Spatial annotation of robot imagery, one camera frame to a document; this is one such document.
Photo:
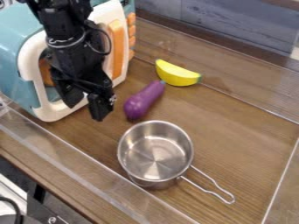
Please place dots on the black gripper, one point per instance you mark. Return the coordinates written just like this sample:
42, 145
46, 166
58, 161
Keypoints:
78, 74

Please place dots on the purple toy eggplant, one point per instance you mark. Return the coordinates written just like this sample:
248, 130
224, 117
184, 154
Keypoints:
139, 102

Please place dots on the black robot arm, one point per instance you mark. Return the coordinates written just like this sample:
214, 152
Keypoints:
64, 19

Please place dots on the orange microwave turntable plate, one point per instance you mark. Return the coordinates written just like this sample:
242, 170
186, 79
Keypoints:
46, 72

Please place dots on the teal toy microwave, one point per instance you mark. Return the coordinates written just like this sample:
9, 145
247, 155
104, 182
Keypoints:
23, 48

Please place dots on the yellow toy banana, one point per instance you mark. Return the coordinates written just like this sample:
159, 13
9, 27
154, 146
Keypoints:
175, 75

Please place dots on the clear acrylic table barrier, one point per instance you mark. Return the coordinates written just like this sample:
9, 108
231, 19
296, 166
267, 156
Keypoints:
91, 188

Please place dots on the silver pot with wire handle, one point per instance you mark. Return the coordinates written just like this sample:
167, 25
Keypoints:
155, 153

